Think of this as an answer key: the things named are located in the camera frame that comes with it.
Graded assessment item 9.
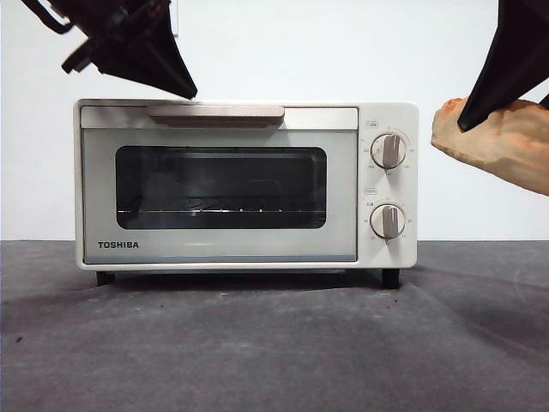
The golden brown bread loaf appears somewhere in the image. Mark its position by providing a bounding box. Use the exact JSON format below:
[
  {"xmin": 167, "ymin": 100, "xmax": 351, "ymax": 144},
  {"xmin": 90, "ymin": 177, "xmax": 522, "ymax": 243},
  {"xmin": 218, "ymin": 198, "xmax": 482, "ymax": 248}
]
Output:
[{"xmin": 430, "ymin": 96, "xmax": 549, "ymax": 197}]

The glass oven door with handle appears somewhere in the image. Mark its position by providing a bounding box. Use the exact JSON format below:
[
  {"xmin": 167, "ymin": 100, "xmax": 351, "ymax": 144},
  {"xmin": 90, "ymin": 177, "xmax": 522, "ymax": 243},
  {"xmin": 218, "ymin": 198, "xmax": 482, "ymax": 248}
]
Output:
[{"xmin": 80, "ymin": 105, "xmax": 359, "ymax": 264}]

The cream oven knob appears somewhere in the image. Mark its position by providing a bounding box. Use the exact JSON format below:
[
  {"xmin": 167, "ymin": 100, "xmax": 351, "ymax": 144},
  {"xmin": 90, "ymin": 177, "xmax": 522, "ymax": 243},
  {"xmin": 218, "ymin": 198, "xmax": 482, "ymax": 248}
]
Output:
[
  {"xmin": 370, "ymin": 132, "xmax": 408, "ymax": 171},
  {"xmin": 370, "ymin": 203, "xmax": 407, "ymax": 244}
]

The cream white toaster oven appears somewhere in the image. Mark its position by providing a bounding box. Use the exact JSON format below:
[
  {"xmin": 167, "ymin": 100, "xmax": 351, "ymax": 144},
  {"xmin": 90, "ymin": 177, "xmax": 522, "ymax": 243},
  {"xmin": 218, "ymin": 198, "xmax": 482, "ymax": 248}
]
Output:
[{"xmin": 73, "ymin": 97, "xmax": 419, "ymax": 288}]

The black cable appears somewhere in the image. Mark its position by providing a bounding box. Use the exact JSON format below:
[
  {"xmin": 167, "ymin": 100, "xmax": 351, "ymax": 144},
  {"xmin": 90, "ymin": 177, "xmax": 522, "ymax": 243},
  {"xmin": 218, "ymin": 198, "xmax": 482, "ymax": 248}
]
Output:
[{"xmin": 21, "ymin": 0, "xmax": 75, "ymax": 34}]

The metal wire oven rack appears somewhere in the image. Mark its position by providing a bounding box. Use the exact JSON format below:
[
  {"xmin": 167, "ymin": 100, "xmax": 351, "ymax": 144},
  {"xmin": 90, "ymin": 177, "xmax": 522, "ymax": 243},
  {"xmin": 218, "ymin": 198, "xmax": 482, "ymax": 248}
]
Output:
[{"xmin": 118, "ymin": 208, "xmax": 321, "ymax": 215}]

